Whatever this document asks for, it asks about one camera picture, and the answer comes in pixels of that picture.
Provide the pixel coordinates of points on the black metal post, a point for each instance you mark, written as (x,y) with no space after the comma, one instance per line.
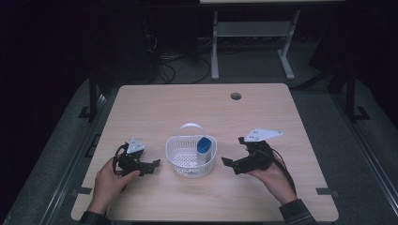
(351,93)
(92,93)

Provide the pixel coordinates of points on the person's right hand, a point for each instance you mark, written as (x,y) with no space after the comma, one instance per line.
(275,181)

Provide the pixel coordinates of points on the grey metal stand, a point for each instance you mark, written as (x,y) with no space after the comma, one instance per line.
(250,29)

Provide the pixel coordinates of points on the person's left hand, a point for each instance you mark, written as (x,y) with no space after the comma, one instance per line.
(108,184)

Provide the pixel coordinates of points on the white shampoo bottle blue cap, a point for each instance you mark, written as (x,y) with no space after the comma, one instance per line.
(204,149)

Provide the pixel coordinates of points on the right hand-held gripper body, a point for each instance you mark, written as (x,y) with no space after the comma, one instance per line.
(261,153)

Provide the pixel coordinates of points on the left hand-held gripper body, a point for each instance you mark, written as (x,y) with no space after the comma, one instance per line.
(131,156)

